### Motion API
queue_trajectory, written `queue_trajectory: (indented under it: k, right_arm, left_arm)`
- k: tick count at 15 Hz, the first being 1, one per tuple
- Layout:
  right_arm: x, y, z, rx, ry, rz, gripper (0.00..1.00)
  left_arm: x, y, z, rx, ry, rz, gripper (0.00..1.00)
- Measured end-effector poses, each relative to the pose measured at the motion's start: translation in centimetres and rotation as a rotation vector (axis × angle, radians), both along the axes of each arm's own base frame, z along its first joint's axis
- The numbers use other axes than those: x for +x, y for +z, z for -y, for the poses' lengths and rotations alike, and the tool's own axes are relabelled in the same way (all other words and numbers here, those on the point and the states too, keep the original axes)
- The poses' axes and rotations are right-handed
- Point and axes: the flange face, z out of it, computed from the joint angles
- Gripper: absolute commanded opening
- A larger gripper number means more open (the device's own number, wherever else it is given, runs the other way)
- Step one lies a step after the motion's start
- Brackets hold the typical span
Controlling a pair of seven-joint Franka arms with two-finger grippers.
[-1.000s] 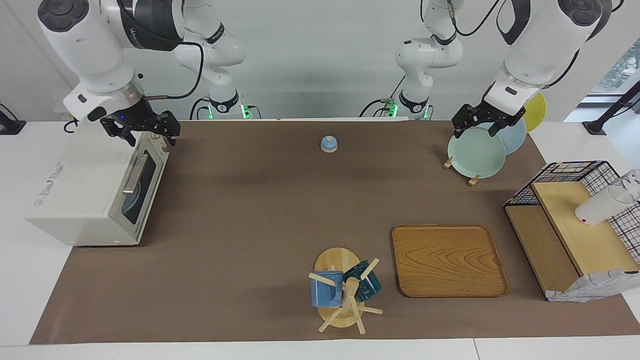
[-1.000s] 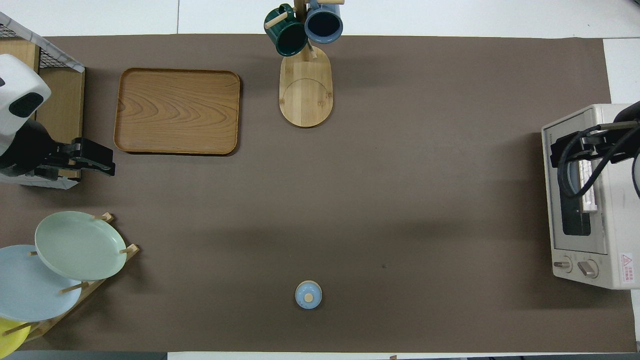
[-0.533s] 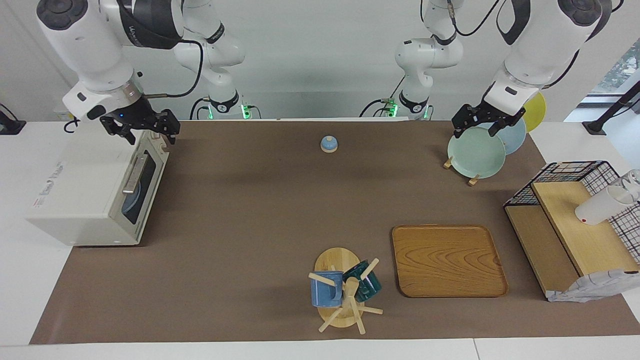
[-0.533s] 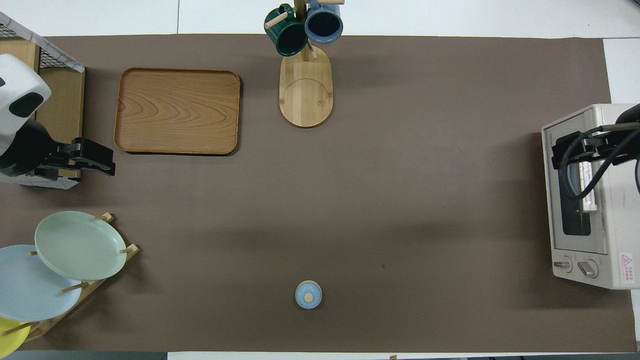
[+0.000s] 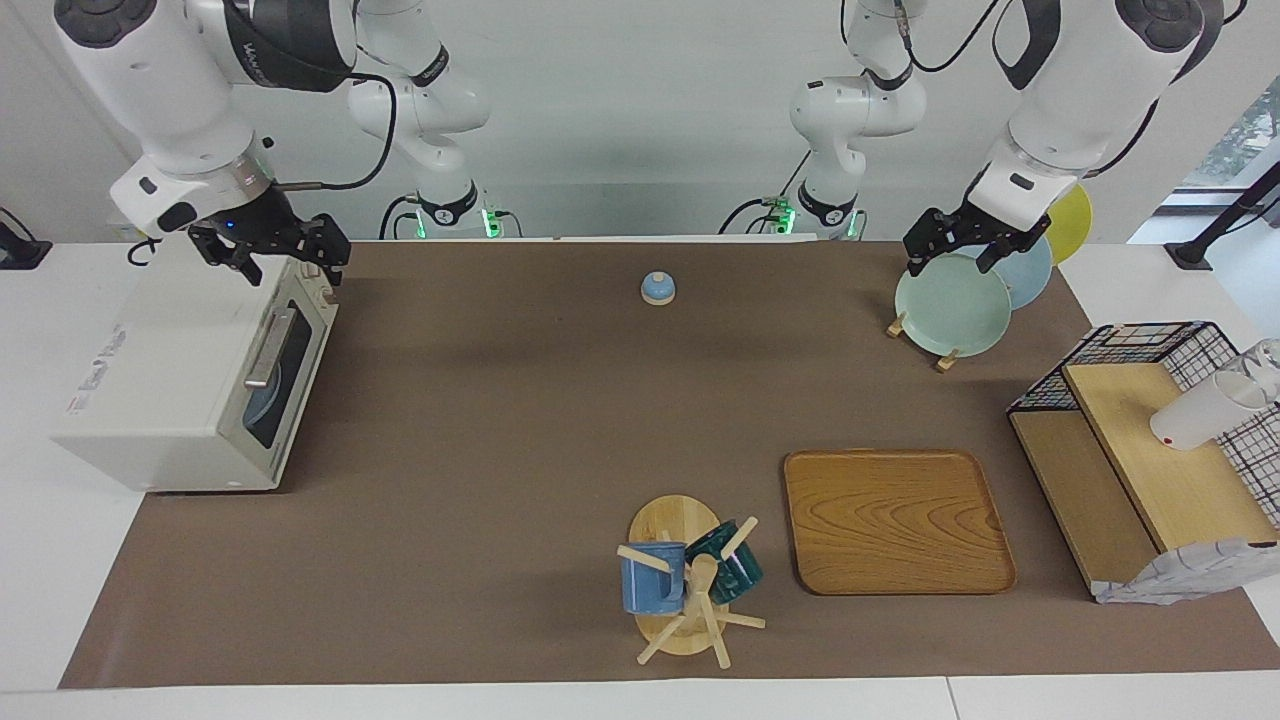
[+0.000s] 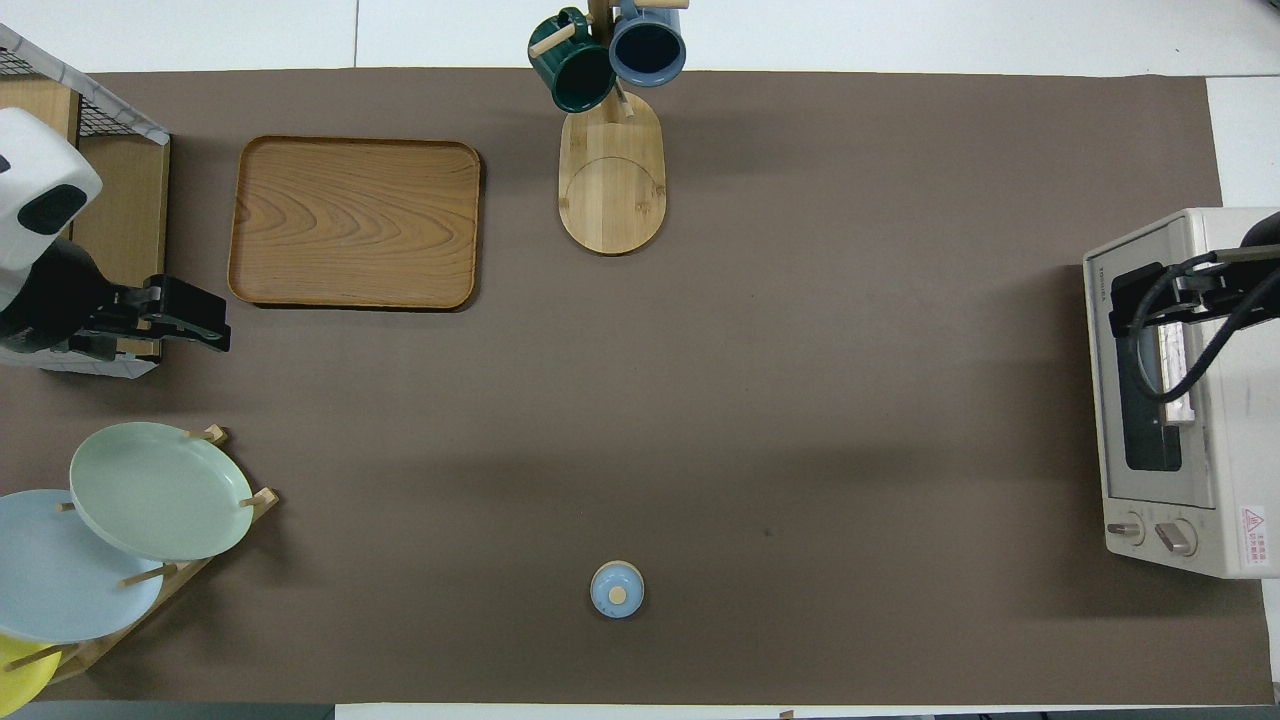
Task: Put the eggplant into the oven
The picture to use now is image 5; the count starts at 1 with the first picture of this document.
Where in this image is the window with greenery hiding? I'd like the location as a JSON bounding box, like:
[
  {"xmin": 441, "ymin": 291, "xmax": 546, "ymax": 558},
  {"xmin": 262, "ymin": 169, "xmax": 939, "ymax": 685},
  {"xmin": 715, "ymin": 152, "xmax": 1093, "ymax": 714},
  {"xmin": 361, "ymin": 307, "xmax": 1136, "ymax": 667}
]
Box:
[{"xmin": 1180, "ymin": 78, "xmax": 1280, "ymax": 191}]

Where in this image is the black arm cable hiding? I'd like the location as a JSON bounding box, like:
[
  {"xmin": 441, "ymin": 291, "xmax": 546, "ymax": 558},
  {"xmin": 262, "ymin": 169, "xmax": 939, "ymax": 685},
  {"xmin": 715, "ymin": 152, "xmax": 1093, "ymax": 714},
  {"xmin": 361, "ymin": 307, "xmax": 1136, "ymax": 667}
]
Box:
[
  {"xmin": 272, "ymin": 68, "xmax": 401, "ymax": 191},
  {"xmin": 840, "ymin": 0, "xmax": 1003, "ymax": 77}
]

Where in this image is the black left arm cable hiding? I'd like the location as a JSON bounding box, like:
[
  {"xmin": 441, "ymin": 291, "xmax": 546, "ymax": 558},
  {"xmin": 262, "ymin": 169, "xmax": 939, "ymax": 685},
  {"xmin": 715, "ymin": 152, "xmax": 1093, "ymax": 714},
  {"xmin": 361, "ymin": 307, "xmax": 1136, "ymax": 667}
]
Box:
[{"xmin": 840, "ymin": 0, "xmax": 1003, "ymax": 77}]

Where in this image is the wooden mug tree stand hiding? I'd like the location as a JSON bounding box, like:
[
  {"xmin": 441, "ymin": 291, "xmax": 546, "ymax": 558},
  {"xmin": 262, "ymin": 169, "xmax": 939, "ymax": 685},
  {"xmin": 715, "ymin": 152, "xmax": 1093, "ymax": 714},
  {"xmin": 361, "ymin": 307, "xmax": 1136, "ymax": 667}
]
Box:
[{"xmin": 616, "ymin": 494, "xmax": 768, "ymax": 669}]

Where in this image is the wooden serving tray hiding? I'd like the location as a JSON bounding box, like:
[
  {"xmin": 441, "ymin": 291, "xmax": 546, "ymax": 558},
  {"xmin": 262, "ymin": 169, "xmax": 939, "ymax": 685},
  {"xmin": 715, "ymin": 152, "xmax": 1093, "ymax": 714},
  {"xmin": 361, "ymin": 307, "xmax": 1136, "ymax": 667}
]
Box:
[{"xmin": 783, "ymin": 449, "xmax": 1018, "ymax": 597}]

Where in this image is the black wire basket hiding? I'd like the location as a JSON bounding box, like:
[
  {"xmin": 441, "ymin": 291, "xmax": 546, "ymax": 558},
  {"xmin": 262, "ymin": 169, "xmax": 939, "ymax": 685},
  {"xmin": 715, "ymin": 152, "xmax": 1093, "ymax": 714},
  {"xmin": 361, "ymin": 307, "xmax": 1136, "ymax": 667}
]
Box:
[{"xmin": 1007, "ymin": 320, "xmax": 1280, "ymax": 531}]

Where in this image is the wooden two-tier shelf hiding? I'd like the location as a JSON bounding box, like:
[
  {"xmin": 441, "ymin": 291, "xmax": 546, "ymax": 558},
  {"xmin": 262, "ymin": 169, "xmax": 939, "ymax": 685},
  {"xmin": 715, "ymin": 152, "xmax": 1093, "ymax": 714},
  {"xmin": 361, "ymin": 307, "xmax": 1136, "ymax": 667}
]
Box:
[{"xmin": 1008, "ymin": 362, "xmax": 1280, "ymax": 599}]

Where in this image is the pale green racked plate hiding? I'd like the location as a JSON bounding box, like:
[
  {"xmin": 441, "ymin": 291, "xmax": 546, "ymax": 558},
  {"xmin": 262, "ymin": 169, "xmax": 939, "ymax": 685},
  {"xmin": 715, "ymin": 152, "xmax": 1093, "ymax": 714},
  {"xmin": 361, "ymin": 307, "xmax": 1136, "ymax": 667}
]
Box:
[{"xmin": 894, "ymin": 252, "xmax": 1013, "ymax": 359}]

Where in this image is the brown table mat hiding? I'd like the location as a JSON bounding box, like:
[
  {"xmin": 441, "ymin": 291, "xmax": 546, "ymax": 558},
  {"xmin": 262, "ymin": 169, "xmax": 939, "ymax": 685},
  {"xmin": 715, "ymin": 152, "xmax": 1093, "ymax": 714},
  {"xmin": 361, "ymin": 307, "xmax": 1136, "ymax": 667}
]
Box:
[{"xmin": 58, "ymin": 240, "xmax": 1280, "ymax": 689}]

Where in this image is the yellow racked plate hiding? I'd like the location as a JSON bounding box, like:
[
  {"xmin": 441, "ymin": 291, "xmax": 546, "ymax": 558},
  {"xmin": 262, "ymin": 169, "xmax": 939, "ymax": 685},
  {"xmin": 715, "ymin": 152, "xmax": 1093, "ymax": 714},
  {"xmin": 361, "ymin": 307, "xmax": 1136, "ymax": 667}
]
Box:
[{"xmin": 1040, "ymin": 183, "xmax": 1093, "ymax": 266}]

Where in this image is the black desk clamp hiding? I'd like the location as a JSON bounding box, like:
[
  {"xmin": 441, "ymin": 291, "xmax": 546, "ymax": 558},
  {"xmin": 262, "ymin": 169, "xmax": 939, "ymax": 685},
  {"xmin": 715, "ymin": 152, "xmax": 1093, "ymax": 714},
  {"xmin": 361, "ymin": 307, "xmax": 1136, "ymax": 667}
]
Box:
[{"xmin": 0, "ymin": 207, "xmax": 53, "ymax": 271}]

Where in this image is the blue mug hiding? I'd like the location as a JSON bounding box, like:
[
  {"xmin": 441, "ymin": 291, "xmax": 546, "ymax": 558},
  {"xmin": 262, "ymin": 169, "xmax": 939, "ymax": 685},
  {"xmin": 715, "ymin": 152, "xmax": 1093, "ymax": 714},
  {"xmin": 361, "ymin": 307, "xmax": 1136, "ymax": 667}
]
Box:
[{"xmin": 620, "ymin": 541, "xmax": 689, "ymax": 615}]

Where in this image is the grey patterned cloth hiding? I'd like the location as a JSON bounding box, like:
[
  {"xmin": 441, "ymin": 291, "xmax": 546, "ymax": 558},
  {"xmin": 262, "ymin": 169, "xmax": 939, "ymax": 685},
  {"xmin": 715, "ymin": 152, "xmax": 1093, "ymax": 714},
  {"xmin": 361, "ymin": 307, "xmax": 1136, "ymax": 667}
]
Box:
[{"xmin": 1092, "ymin": 538, "xmax": 1280, "ymax": 606}]

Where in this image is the clear glass cup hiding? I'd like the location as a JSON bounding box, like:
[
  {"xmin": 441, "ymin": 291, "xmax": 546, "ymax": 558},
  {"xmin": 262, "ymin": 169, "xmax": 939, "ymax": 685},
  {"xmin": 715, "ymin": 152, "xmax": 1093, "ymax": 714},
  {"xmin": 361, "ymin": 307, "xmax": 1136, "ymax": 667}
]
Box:
[{"xmin": 1240, "ymin": 338, "xmax": 1280, "ymax": 401}]

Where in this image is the wooden plate rack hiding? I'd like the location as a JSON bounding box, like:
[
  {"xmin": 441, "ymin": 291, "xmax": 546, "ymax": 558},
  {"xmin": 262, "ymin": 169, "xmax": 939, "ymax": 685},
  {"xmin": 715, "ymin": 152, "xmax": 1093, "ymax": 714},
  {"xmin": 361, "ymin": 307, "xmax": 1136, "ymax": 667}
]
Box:
[{"xmin": 886, "ymin": 312, "xmax": 963, "ymax": 373}]

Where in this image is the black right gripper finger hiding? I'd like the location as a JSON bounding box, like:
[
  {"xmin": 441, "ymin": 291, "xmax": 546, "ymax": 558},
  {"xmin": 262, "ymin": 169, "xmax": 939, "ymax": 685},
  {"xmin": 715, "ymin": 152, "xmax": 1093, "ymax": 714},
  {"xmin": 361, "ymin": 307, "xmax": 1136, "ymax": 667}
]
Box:
[
  {"xmin": 188, "ymin": 226, "xmax": 264, "ymax": 289},
  {"xmin": 300, "ymin": 213, "xmax": 352, "ymax": 289}
]

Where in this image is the oven door with glass window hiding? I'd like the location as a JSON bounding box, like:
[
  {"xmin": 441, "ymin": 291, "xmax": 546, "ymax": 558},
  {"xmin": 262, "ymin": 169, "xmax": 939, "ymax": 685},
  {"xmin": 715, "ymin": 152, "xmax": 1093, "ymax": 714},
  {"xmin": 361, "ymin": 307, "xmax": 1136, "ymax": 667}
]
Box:
[{"xmin": 218, "ymin": 290, "xmax": 339, "ymax": 491}]

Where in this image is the black base cable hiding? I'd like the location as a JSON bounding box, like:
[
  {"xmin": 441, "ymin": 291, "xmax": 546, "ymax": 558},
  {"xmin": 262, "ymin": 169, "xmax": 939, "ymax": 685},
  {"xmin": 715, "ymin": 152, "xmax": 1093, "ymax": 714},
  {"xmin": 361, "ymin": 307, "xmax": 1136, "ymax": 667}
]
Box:
[
  {"xmin": 718, "ymin": 150, "xmax": 811, "ymax": 236},
  {"xmin": 378, "ymin": 195, "xmax": 421, "ymax": 241}
]

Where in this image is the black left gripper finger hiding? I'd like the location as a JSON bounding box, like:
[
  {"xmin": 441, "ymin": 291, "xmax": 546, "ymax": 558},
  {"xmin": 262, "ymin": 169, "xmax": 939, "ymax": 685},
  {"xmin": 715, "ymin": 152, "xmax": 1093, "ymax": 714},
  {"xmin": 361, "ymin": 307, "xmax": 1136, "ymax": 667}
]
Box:
[
  {"xmin": 972, "ymin": 228, "xmax": 1046, "ymax": 273},
  {"xmin": 903, "ymin": 213, "xmax": 951, "ymax": 279}
]

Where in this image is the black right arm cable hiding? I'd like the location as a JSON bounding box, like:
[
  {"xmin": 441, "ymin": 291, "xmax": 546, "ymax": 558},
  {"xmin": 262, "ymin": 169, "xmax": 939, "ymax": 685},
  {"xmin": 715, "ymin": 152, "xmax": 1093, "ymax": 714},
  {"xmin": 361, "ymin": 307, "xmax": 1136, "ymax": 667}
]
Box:
[{"xmin": 272, "ymin": 68, "xmax": 401, "ymax": 191}]

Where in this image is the black right base cable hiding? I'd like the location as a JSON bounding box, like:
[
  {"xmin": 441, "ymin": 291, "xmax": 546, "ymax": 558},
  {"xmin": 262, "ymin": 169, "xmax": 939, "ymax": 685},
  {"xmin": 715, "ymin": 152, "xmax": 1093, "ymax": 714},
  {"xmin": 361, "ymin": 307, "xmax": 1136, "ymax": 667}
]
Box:
[{"xmin": 378, "ymin": 195, "xmax": 421, "ymax": 241}]

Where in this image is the dark green mug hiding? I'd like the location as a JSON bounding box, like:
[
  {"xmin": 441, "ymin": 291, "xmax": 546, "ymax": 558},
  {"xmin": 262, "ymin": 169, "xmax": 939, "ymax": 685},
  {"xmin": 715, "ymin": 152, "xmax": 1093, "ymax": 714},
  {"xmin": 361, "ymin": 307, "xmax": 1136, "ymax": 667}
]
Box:
[{"xmin": 685, "ymin": 520, "xmax": 765, "ymax": 605}]

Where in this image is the white plastic cup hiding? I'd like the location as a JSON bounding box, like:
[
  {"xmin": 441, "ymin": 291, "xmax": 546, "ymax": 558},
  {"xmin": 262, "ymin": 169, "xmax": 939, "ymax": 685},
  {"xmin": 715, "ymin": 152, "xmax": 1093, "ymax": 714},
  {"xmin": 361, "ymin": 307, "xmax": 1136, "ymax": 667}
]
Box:
[{"xmin": 1150, "ymin": 370, "xmax": 1271, "ymax": 451}]

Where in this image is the white toaster oven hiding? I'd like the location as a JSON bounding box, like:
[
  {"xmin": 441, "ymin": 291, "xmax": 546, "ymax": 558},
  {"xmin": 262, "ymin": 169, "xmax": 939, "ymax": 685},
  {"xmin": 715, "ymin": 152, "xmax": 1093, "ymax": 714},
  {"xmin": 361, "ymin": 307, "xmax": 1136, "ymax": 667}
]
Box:
[{"xmin": 52, "ymin": 243, "xmax": 339, "ymax": 493}]

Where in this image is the light blue racked plate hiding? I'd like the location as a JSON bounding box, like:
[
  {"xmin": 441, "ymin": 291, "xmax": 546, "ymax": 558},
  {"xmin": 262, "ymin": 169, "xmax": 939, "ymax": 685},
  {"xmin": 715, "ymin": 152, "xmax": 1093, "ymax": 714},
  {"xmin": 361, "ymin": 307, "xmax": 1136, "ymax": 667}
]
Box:
[{"xmin": 960, "ymin": 232, "xmax": 1054, "ymax": 311}]

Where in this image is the black left base cable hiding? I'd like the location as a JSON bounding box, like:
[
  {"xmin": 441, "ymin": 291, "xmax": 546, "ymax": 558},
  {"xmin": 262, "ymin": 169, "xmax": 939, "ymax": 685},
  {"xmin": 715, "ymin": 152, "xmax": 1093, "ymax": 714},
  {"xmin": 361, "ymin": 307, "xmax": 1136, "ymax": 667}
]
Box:
[{"xmin": 718, "ymin": 150, "xmax": 811, "ymax": 236}]

